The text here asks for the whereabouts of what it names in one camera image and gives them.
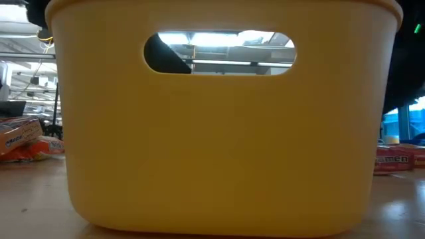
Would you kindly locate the yellow plastic bin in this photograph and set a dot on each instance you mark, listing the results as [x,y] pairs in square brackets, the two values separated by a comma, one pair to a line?
[216,149]

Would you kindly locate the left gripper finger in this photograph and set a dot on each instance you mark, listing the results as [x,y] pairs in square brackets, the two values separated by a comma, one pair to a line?
[162,58]

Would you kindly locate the long fluorescent light strip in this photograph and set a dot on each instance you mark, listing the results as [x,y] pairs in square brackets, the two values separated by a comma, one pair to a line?
[222,62]
[275,64]

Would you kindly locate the red Saucy Noods pack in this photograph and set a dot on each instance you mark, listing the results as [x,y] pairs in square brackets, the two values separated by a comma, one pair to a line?
[393,159]
[46,146]

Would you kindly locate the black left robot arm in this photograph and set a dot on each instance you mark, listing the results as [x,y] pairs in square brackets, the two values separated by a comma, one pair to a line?
[36,13]

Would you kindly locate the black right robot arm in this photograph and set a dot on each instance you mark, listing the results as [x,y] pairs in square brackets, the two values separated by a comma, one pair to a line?
[408,66]

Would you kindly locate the black pole stand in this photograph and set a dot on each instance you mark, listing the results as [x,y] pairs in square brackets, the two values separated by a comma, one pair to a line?
[56,109]

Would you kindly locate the black monitor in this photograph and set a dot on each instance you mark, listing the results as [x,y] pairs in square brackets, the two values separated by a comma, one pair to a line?
[11,109]

